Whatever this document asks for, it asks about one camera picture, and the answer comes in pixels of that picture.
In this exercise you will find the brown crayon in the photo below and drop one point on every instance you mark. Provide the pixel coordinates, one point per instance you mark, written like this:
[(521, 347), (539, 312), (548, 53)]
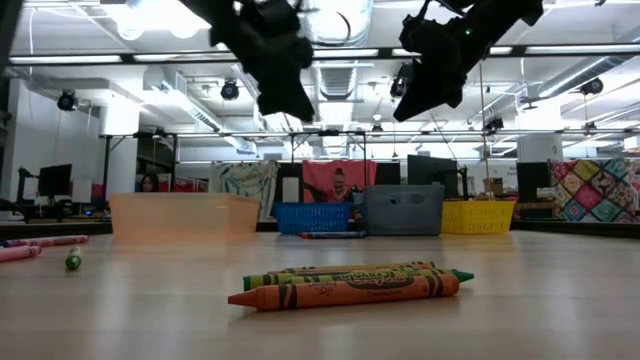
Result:
[(420, 265)]

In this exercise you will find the black monitor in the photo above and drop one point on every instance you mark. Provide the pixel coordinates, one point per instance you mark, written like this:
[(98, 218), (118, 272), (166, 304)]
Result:
[(532, 180), (55, 180), (430, 170), (387, 172)]

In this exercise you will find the slanted silver ventilation duct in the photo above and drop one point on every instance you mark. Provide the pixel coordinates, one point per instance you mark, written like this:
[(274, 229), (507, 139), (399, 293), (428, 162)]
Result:
[(575, 75)]

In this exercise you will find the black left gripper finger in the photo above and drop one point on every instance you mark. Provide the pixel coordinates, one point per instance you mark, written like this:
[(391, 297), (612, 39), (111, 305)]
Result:
[(300, 95), (275, 95)]

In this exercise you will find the round silver ventilation duct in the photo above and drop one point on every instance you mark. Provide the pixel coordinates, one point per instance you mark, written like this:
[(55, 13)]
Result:
[(340, 82)]

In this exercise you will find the blue plastic basket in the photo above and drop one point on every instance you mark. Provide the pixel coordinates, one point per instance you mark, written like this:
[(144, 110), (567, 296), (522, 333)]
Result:
[(310, 220)]

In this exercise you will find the white column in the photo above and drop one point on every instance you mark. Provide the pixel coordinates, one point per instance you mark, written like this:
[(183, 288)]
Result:
[(120, 165), (540, 145)]

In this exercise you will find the yellow plastic basket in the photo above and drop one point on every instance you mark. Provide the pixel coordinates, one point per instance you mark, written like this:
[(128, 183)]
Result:
[(475, 217)]

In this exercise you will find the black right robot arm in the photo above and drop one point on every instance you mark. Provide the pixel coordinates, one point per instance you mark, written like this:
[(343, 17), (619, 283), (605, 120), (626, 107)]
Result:
[(510, 15)]

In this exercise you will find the blue crayon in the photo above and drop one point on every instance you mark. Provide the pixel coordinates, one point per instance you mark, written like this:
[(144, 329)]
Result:
[(340, 235)]

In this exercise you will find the orange translucent plastic bin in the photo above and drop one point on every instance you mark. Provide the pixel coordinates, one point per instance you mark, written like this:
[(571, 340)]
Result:
[(185, 215)]

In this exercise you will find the white computer case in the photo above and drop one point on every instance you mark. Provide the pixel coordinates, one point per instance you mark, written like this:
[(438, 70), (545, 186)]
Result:
[(81, 191)]

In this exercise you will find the black ceiling spotlight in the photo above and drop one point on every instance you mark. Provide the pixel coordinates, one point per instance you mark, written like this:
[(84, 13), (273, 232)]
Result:
[(67, 101), (592, 86), (495, 124), (230, 91)]

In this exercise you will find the orange crayon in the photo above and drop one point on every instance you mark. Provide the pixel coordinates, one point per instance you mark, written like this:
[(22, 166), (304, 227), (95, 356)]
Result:
[(290, 271), (350, 295)]

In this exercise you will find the cardboard box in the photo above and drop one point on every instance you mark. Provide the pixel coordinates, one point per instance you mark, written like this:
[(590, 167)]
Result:
[(492, 187)]

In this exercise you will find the floral patterned cloth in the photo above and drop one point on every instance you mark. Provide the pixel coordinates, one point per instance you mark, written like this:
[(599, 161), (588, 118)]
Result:
[(245, 180)]

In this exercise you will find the black background robot arm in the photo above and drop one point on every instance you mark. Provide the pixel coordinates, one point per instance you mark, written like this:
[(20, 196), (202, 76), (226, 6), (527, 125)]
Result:
[(320, 190)]

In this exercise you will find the colourful patchwork quilt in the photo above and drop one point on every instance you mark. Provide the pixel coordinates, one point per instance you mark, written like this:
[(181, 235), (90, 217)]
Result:
[(590, 190)]

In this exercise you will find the grey plastic bin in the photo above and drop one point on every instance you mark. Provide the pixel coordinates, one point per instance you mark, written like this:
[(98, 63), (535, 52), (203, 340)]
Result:
[(400, 220)]

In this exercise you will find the person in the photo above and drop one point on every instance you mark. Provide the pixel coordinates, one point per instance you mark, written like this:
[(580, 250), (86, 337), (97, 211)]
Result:
[(340, 180), (149, 182)]

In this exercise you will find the green crayon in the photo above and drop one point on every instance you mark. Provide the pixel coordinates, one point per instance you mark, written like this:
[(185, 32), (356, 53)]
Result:
[(300, 280), (73, 261)]

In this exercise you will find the black horizontal rig bar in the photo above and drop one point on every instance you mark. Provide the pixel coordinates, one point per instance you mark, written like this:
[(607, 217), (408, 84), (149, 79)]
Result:
[(385, 52)]

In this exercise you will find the red cloth backdrop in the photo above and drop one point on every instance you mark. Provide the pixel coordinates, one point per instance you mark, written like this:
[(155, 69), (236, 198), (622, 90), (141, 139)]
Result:
[(360, 175)]

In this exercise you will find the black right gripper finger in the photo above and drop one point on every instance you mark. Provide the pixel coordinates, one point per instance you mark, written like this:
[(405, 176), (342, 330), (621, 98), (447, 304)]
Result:
[(410, 105), (435, 92)]

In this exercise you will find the black upright panel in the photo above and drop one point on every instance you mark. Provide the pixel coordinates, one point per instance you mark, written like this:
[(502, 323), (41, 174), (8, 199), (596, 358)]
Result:
[(277, 172)]

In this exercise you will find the black aluminium table frame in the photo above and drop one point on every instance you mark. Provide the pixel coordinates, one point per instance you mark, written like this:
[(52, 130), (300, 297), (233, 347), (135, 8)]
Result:
[(575, 229)]

